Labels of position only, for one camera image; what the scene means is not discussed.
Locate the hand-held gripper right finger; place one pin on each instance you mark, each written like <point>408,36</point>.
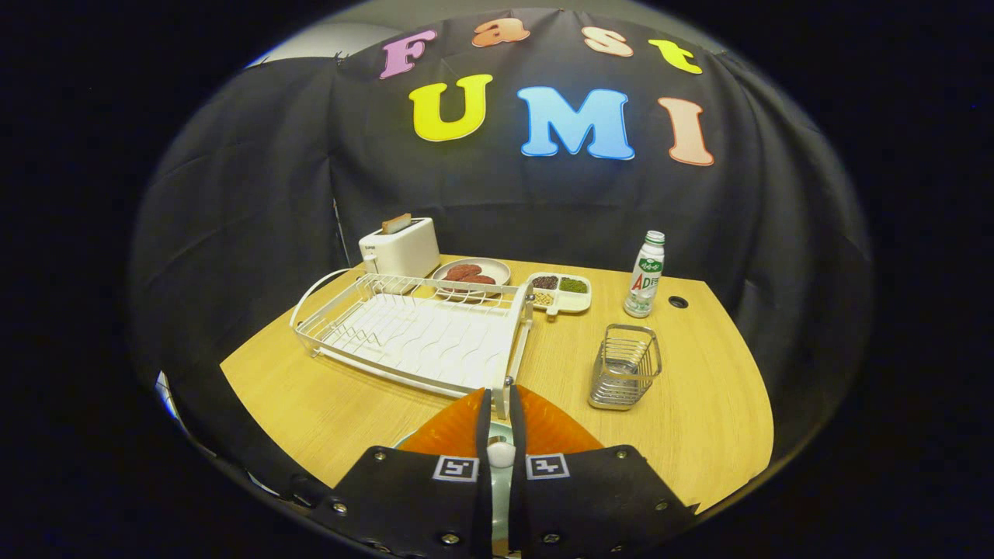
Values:
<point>518,435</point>

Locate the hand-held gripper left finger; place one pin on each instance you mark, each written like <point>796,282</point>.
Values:
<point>483,435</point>

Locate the pale green plate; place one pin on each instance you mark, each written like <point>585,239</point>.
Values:
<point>501,497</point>

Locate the beige plate with patties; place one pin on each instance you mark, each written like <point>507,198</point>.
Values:
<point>497,268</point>

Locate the yellow grains portion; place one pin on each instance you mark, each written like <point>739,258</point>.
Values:
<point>543,298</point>

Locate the white sectioned tray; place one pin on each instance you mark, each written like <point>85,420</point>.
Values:
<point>575,301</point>

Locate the dark beans portion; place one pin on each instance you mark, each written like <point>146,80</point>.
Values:
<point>544,282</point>

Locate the brown meat patty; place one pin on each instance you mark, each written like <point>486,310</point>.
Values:
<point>481,279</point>
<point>462,272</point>

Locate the green beans portion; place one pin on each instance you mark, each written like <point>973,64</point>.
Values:
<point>573,285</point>

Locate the white toaster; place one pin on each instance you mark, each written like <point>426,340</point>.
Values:
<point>404,252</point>

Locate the white drink bottle green label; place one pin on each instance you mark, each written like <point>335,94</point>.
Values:
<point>644,279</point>

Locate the toast slice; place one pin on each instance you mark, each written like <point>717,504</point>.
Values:
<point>396,223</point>

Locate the black backdrop cloth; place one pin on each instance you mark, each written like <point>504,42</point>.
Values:
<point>248,194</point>

